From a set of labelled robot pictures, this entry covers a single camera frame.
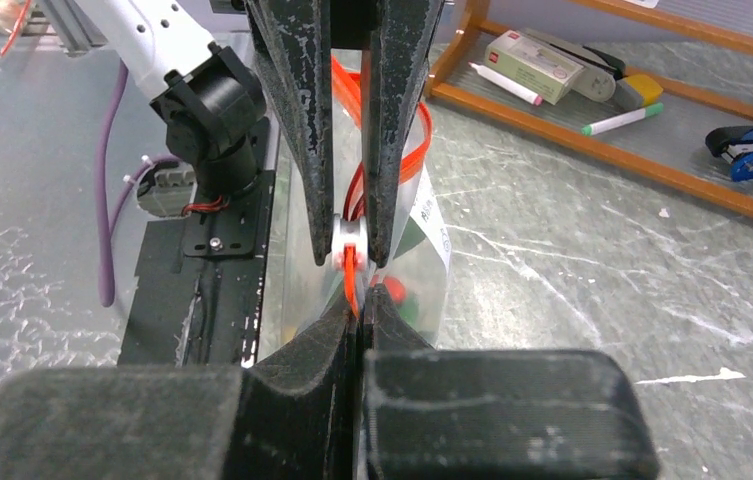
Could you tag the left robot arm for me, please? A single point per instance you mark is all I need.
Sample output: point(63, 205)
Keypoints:
point(209, 98)

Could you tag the pink capped white marker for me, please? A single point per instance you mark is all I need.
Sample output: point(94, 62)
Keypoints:
point(507, 84)

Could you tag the wooden shelf rack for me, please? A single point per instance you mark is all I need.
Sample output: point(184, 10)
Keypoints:
point(667, 40)

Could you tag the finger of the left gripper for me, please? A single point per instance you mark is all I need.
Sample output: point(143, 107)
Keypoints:
point(394, 67)
point(292, 48)

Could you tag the green staple box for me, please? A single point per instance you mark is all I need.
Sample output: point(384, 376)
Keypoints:
point(533, 64)

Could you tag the yellow grey tape dispenser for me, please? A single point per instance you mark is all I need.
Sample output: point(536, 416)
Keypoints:
point(604, 78)

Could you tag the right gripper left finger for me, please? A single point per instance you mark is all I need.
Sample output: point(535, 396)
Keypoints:
point(291, 416)

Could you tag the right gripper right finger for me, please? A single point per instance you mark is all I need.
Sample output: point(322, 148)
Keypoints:
point(495, 414)

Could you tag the red chili pepper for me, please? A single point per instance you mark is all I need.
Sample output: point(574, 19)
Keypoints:
point(395, 288)

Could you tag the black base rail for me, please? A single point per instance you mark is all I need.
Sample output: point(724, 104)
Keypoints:
point(202, 278)

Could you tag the green capped white marker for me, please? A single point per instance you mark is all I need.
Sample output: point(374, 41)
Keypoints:
point(621, 120)

